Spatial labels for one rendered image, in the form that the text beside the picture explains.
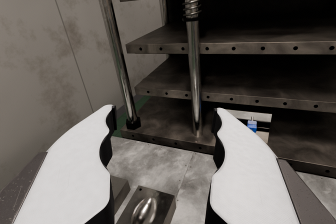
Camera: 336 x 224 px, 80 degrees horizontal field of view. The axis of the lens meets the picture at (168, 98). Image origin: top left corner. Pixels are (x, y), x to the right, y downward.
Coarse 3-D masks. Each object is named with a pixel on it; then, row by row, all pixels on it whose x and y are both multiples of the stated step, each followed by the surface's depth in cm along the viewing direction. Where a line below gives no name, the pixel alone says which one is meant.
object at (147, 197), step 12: (144, 192) 75; (156, 192) 74; (132, 204) 71; (144, 204) 72; (156, 204) 71; (168, 204) 70; (120, 216) 68; (132, 216) 68; (144, 216) 69; (156, 216) 66; (168, 216) 68
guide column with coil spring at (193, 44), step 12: (192, 0) 80; (192, 24) 84; (192, 36) 86; (192, 48) 89; (192, 60) 92; (192, 72) 95; (192, 84) 98; (192, 96) 101; (192, 108) 105; (192, 120) 110
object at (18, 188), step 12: (36, 156) 8; (24, 168) 7; (36, 168) 7; (12, 180) 7; (24, 180) 7; (0, 192) 7; (12, 192) 7; (24, 192) 7; (0, 204) 6; (12, 204) 6; (0, 216) 6; (12, 216) 6
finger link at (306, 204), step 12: (288, 168) 8; (288, 180) 7; (300, 180) 7; (288, 192) 7; (300, 192) 7; (312, 192) 7; (300, 204) 6; (312, 204) 6; (300, 216) 6; (312, 216) 6; (324, 216) 6
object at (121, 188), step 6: (114, 180) 82; (120, 180) 82; (126, 180) 82; (114, 186) 80; (120, 186) 79; (126, 186) 82; (114, 192) 77; (120, 192) 78; (126, 192) 82; (114, 198) 75; (120, 198) 78; (114, 204) 75; (120, 204) 79; (114, 210) 75
